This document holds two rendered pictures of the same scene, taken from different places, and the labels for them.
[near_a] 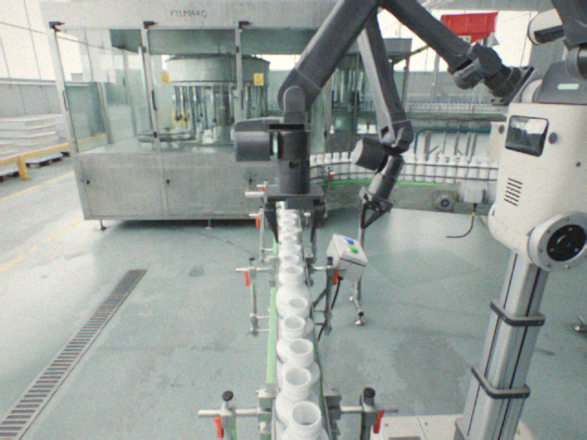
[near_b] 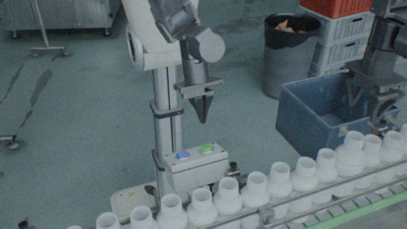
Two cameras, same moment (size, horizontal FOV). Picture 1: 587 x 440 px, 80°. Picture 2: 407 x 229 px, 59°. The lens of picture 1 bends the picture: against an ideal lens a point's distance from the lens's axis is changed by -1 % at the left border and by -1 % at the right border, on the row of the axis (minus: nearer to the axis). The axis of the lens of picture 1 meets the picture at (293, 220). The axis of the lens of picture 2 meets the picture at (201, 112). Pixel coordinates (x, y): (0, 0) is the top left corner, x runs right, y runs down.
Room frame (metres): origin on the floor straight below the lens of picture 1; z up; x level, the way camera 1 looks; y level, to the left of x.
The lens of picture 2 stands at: (1.13, 0.45, 1.68)
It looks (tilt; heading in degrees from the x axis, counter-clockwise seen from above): 35 degrees down; 250
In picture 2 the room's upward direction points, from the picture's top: straight up
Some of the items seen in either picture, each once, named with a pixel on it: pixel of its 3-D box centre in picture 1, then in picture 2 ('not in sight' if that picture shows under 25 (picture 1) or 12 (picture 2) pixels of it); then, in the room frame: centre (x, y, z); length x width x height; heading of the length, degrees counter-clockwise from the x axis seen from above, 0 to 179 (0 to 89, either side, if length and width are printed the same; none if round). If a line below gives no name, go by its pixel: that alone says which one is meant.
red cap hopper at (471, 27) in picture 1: (454, 100); not in sight; (7.06, -3.04, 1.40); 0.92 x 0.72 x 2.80; 74
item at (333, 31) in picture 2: not in sight; (338, 18); (-1.03, -2.00, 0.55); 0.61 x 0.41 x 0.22; 9
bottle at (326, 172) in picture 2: not in sight; (321, 180); (0.67, 0.00, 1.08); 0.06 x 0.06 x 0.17
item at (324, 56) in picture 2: not in sight; (332, 42); (-1.04, -2.00, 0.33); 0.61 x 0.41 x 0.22; 8
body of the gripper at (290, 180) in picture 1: (293, 180); (378, 62); (0.61, 0.00, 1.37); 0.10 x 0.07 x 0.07; 92
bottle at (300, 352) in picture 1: (300, 389); (400, 154); (0.43, -0.01, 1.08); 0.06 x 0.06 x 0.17
